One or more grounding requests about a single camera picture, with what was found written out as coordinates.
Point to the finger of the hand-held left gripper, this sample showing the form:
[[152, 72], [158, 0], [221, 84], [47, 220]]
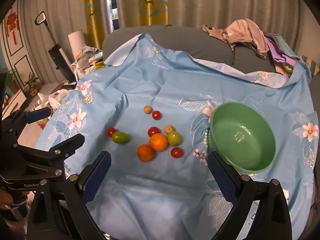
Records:
[[37, 114], [68, 145]]

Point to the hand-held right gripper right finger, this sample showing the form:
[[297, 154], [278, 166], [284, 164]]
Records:
[[222, 178]]

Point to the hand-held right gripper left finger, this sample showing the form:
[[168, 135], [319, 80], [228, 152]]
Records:
[[97, 177]]

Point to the red cherry tomato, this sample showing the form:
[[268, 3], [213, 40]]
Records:
[[111, 131], [154, 131], [156, 115], [177, 152]]

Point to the green jujube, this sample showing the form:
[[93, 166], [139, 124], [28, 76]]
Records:
[[174, 138], [120, 137]]

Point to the green plastic bowl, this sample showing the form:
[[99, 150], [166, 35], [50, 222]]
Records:
[[240, 135]]

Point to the orange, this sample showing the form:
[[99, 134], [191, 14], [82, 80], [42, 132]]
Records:
[[145, 153], [158, 142]]

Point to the small yellow kumquat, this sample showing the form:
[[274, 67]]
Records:
[[169, 129], [147, 109]]

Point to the white plastic bag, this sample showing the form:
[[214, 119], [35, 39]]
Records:
[[53, 101]]

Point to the potted plant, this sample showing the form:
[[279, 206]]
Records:
[[31, 83], [11, 80]]

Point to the black upright vacuum cleaner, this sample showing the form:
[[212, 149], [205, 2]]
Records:
[[58, 55]]

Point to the grey curtain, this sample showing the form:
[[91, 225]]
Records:
[[225, 2], [32, 45]]

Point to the pile of clothes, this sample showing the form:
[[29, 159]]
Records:
[[85, 57]]

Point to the white cylinder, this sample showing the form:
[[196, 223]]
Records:
[[76, 41]]

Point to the blue floral bed sheet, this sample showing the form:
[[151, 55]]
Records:
[[162, 92]]

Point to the yellow deer-print curtain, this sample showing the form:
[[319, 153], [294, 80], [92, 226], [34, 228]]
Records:
[[96, 10], [152, 2]]

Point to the yellow-green cloth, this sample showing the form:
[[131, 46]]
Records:
[[288, 68]]

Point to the window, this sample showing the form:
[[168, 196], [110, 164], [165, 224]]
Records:
[[113, 5]]

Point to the purple cloth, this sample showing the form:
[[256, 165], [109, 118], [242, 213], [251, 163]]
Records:
[[277, 52]]

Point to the pink cloth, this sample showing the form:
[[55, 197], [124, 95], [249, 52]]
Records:
[[245, 32]]

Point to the grey sofa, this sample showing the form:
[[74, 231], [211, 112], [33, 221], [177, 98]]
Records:
[[175, 37]]

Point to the red knot wall ornament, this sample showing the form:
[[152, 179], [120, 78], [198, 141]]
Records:
[[13, 22]]

